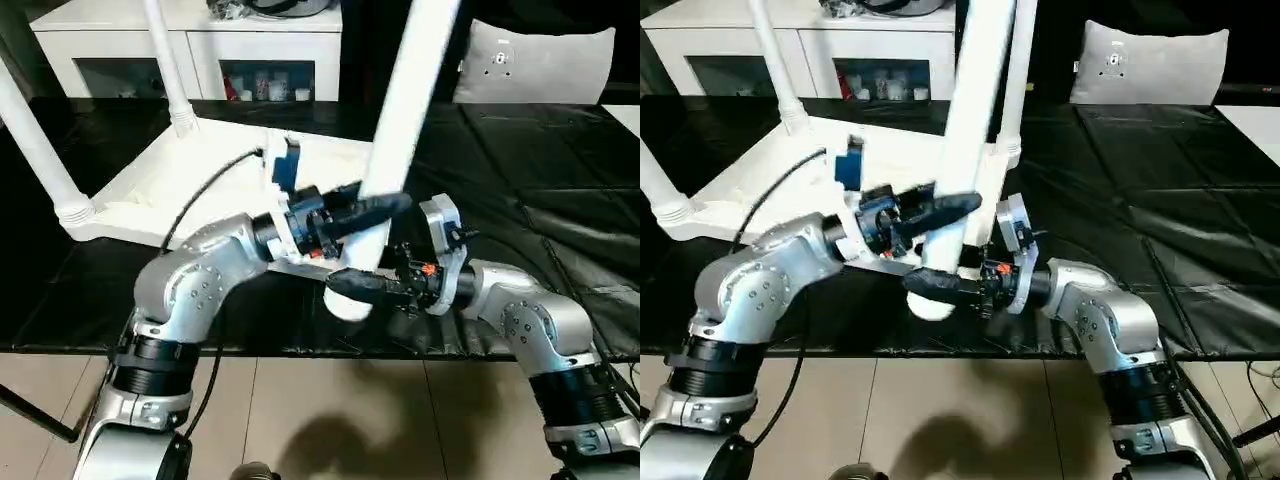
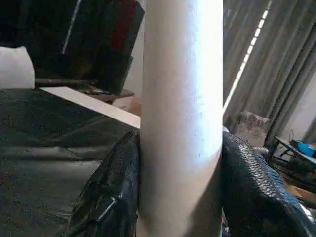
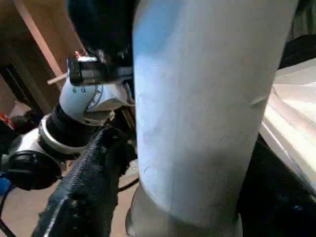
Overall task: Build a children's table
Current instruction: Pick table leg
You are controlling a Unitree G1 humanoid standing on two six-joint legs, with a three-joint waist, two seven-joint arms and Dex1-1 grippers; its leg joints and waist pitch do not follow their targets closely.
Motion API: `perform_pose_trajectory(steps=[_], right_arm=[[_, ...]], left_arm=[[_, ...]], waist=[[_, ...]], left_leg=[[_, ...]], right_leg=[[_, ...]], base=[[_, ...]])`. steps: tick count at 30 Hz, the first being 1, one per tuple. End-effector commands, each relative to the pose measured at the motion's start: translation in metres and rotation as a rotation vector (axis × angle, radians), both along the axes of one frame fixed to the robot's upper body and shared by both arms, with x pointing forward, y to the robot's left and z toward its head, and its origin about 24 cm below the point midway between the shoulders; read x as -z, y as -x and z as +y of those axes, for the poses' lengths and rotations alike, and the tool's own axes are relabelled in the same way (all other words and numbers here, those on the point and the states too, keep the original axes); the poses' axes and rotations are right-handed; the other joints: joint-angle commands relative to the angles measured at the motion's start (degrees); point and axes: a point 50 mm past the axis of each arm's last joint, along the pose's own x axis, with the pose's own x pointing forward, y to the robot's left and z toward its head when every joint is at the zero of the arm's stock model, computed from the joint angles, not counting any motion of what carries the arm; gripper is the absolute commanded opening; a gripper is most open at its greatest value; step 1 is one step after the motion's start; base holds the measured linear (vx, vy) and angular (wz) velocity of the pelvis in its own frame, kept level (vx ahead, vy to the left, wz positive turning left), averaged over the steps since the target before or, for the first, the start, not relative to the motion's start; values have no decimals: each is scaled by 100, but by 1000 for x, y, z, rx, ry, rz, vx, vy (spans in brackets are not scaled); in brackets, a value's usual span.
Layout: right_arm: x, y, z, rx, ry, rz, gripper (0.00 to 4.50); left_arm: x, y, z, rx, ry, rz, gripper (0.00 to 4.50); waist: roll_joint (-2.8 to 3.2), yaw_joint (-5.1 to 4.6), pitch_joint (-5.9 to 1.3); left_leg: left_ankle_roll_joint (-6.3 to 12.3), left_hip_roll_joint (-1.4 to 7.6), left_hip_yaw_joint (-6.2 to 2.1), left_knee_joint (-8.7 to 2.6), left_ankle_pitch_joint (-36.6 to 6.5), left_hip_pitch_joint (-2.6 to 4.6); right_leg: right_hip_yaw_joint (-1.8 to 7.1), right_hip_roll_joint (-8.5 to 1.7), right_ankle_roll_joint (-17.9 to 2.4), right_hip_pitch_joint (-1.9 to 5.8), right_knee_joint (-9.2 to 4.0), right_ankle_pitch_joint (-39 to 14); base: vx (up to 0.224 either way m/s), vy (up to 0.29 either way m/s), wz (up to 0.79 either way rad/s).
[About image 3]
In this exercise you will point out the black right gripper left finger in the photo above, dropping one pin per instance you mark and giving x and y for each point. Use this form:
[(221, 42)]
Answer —
[(84, 197)]

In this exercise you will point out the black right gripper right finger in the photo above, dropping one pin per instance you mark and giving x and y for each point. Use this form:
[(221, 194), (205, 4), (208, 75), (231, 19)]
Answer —
[(281, 207)]

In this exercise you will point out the white plastic table leg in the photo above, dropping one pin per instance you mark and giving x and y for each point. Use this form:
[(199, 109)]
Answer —
[(197, 98)]

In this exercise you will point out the white plastic table top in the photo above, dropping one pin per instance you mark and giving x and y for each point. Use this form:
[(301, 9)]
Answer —
[(296, 108)]

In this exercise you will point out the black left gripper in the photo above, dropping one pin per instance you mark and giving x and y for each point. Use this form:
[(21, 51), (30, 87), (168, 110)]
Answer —
[(94, 71)]

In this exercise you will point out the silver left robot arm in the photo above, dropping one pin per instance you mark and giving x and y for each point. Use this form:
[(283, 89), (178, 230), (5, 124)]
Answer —
[(79, 103)]

